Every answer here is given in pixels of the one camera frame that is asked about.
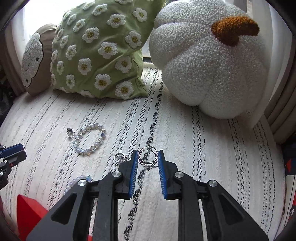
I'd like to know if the pale purple bead bracelet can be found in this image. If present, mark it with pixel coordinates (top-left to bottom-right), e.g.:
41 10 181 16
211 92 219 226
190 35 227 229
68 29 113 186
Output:
64 175 93 193

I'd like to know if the silver leaf ring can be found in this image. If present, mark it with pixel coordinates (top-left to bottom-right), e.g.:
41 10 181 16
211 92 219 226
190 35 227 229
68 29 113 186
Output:
114 152 127 165

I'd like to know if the silver antler ring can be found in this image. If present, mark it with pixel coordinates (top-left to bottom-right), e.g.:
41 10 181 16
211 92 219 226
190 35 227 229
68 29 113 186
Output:
137 146 160 168

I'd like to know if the clear crackle bead bracelet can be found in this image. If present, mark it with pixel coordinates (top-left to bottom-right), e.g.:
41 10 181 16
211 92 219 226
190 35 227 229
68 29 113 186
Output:
73 122 107 156

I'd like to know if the red plastic tray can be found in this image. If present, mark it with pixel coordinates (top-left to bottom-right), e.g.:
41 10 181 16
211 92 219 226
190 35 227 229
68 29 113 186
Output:
16 194 93 241

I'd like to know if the astronaut print pillow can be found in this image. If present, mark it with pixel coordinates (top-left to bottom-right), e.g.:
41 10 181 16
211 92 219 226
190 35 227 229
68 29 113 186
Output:
283 149 295 226

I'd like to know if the beige sheep round pillow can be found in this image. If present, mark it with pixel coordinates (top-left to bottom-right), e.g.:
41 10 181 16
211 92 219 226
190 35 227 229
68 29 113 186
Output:
21 24 57 96

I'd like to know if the beige window curtain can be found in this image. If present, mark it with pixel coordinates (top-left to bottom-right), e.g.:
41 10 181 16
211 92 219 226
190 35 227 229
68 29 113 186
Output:
249 1 295 144

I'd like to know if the green daisy pillow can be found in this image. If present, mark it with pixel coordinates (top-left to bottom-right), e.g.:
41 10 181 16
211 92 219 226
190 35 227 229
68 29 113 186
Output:
50 1 165 100

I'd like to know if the white pumpkin plush pillow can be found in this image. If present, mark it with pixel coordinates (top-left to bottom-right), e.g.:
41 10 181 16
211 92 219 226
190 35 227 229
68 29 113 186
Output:
149 1 268 119

